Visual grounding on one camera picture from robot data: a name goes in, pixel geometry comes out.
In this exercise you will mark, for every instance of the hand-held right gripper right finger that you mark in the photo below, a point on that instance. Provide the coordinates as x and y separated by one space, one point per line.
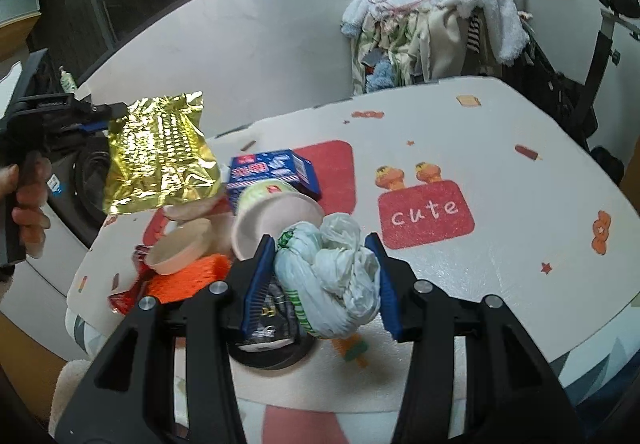
386 284

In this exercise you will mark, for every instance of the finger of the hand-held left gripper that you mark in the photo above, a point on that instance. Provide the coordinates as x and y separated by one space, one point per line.
96 127
100 110

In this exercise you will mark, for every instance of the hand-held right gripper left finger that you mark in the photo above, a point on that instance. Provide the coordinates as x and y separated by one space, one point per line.
257 284

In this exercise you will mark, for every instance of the white plastic bag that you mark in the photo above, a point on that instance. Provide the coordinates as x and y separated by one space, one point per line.
335 274

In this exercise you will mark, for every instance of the gold foil packet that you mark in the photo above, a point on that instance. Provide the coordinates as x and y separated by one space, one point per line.
160 153

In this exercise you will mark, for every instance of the blue cardboard box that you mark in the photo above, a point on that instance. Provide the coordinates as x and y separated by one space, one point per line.
280 168

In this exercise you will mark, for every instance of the person's left hand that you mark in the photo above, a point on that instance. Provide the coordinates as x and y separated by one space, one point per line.
31 219

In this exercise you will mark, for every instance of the black printed packet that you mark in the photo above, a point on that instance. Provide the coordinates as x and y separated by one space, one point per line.
272 314

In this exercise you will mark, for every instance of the small pump bottle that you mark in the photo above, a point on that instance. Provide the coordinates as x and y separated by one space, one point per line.
67 79

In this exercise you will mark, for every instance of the white paper noodle cup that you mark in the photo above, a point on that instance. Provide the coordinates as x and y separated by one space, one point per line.
272 224

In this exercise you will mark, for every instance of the orange foam net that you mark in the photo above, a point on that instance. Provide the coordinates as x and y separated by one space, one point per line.
195 276

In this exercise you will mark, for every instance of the black round bowl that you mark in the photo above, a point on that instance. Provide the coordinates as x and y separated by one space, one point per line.
280 359

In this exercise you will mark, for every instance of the grey washing machine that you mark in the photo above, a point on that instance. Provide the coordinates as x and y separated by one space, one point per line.
75 204

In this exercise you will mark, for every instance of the beige fluffy cushion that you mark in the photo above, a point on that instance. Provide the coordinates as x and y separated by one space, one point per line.
67 389

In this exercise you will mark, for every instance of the pile of clothes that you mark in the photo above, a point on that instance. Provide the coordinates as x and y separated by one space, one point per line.
450 13

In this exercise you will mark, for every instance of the black exercise bike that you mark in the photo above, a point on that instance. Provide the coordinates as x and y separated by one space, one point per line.
600 53

